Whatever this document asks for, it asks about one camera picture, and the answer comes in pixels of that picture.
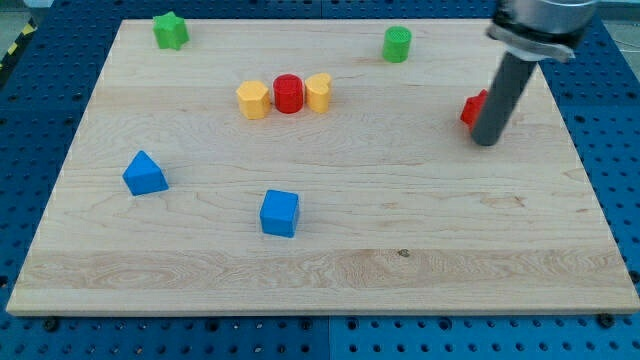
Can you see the light wooden board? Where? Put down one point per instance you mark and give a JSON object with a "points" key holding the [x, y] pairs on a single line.
{"points": [[400, 212]]}

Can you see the red cylinder block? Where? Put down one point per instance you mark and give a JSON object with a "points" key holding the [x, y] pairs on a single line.
{"points": [[288, 93]]}

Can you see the green star block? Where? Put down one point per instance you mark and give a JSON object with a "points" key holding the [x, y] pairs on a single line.
{"points": [[170, 31]]}

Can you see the blue triangle block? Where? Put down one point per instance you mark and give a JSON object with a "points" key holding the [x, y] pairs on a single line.
{"points": [[143, 176]]}

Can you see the green cylinder block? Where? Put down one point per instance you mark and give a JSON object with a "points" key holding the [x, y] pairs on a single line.
{"points": [[396, 45]]}

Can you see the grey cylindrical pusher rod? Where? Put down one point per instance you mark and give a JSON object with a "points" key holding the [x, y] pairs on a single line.
{"points": [[508, 85]]}

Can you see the yellow hexagon block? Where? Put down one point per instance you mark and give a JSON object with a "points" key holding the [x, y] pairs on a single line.
{"points": [[253, 99]]}

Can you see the blue cube block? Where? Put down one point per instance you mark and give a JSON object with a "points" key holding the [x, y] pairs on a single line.
{"points": [[279, 213]]}

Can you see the yellow heart block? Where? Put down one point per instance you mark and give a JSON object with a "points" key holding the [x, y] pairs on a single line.
{"points": [[318, 89]]}

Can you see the red star block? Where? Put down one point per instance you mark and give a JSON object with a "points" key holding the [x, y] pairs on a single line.
{"points": [[472, 108]]}

